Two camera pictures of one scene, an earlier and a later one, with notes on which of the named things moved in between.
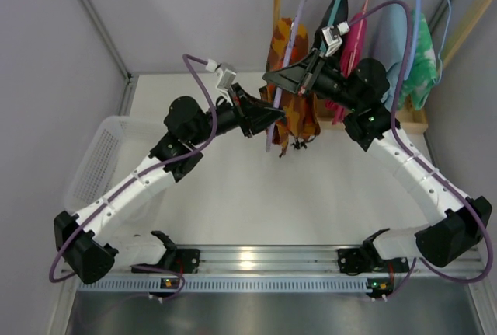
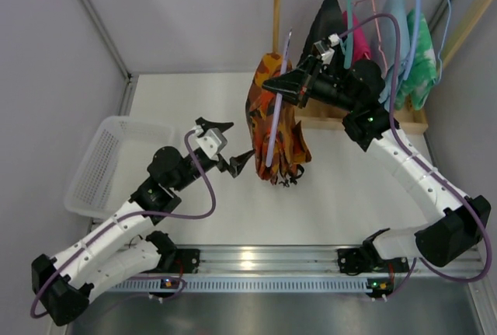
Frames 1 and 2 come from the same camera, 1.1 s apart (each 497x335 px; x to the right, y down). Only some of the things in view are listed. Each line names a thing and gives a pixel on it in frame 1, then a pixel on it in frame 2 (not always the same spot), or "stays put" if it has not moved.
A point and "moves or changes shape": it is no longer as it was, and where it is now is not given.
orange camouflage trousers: (300, 120) -> (291, 146)
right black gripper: (313, 74) stays put
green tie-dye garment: (418, 85) stays put
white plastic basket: (109, 151) stays put
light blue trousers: (389, 44) stays put
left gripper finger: (262, 120) -> (237, 163)
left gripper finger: (258, 108) -> (206, 125)
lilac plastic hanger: (286, 61) moves or changes shape
